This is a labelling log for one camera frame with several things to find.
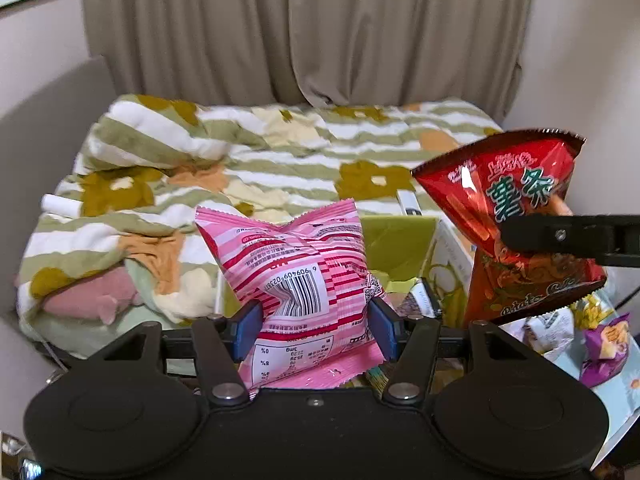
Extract grey snack packet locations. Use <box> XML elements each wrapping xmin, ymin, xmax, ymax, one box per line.
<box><xmin>500</xmin><ymin>307</ymin><xmax>576</xmax><ymax>361</ymax></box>

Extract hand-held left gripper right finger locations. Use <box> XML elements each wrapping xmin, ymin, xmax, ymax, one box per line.
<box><xmin>370</xmin><ymin>300</ymin><xmax>547</xmax><ymax>407</ymax></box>

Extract beige curtain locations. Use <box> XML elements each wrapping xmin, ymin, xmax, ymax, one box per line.
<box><xmin>80</xmin><ymin>0</ymin><xmax>538</xmax><ymax>111</ymax></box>

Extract pink striped snack packet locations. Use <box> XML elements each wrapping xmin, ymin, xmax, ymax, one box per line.
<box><xmin>194</xmin><ymin>199</ymin><xmax>388</xmax><ymax>396</ymax></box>

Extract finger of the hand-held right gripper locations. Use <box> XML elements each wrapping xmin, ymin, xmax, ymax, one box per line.
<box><xmin>500</xmin><ymin>212</ymin><xmax>640</xmax><ymax>267</ymax></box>

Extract pink plush pillow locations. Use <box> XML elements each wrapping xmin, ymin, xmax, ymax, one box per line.
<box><xmin>42</xmin><ymin>265</ymin><xmax>143</xmax><ymax>323</ymax></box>

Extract green cardboard box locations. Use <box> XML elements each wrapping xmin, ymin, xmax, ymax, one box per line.
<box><xmin>215</xmin><ymin>214</ymin><xmax>476</xmax><ymax>391</ymax></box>

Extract yellow snack packet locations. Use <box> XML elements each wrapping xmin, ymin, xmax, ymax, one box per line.
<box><xmin>570</xmin><ymin>292</ymin><xmax>616</xmax><ymax>331</ymax></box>

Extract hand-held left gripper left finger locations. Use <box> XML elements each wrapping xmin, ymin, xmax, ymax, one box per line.
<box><xmin>86</xmin><ymin>302</ymin><xmax>264</xmax><ymax>408</ymax></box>

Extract grey upholstered bed frame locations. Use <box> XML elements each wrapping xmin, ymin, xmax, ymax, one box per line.
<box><xmin>0</xmin><ymin>55</ymin><xmax>121</xmax><ymax>396</ymax></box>

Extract purple snack packet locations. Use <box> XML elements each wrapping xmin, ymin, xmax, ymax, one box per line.
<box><xmin>580</xmin><ymin>312</ymin><xmax>632</xmax><ymax>388</ymax></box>

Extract red chip bag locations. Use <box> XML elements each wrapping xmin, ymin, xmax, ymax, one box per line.
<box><xmin>411</xmin><ymin>129</ymin><xmax>608</xmax><ymax>328</ymax></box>

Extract white remote control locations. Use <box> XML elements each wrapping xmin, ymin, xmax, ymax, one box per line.
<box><xmin>397</xmin><ymin>190</ymin><xmax>423</xmax><ymax>217</ymax></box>

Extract floral striped blanket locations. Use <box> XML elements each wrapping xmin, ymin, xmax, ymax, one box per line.
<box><xmin>15</xmin><ymin>94</ymin><xmax>506</xmax><ymax>356</ymax></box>

